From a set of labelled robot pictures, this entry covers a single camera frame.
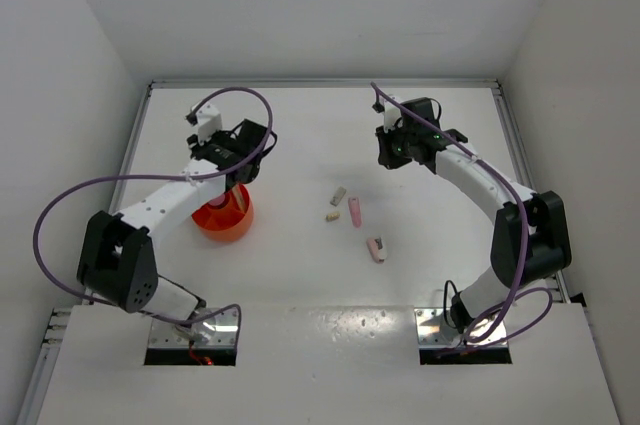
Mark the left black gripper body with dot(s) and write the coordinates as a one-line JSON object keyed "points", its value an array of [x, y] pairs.
{"points": [[218, 139]]}

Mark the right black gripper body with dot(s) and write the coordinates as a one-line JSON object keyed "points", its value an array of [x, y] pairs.
{"points": [[397, 145]]}

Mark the pink correction tape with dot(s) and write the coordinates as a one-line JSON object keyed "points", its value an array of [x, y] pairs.
{"points": [[355, 211]]}

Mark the small yellow eraser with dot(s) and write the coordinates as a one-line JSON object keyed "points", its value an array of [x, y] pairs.
{"points": [[332, 216]]}

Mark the beige pencil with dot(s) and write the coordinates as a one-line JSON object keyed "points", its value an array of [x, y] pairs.
{"points": [[239, 198]]}

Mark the pink capped glue bottle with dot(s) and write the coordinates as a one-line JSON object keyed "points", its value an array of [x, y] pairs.
{"points": [[218, 201]]}

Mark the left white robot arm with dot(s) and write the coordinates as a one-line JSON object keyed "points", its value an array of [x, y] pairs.
{"points": [[118, 255]]}

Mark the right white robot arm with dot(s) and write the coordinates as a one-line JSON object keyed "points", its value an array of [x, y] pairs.
{"points": [[530, 238]]}

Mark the orange round organizer container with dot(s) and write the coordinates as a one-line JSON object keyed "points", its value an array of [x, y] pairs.
{"points": [[225, 224]]}

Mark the grey eraser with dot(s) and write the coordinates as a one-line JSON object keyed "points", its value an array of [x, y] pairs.
{"points": [[338, 196]]}

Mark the pink mini stapler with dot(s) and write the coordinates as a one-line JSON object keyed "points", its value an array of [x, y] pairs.
{"points": [[377, 249]]}

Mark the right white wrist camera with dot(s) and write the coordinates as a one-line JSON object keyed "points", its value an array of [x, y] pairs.
{"points": [[391, 115]]}

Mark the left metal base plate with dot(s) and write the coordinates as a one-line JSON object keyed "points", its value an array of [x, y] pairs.
{"points": [[218, 333]]}

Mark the metal base plate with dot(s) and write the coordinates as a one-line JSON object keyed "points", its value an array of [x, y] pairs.
{"points": [[218, 333], [434, 333]]}

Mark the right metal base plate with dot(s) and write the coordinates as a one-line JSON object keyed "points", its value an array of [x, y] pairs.
{"points": [[434, 333]]}

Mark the aluminium frame rail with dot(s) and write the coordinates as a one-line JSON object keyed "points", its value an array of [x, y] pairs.
{"points": [[328, 335]]}

